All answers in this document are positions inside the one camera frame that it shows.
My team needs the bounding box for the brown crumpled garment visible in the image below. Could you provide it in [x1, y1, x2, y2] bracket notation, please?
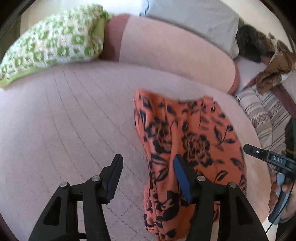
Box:
[245, 33, 295, 94]

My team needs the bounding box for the grey pillow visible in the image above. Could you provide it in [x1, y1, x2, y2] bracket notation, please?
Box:
[140, 0, 239, 59]

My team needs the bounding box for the dark fur garment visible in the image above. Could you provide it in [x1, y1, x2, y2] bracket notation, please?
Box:
[236, 19, 274, 63]

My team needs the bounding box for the pink bolster cushion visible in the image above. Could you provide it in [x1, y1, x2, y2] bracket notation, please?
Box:
[100, 14, 239, 94]

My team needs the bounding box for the green patterned pillow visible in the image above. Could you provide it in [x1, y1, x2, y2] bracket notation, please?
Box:
[1, 4, 113, 88]

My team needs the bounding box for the orange floral blouse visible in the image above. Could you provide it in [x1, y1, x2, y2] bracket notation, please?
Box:
[134, 90, 247, 240]

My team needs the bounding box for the person's right hand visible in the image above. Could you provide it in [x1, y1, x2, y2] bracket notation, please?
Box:
[268, 172, 296, 224]

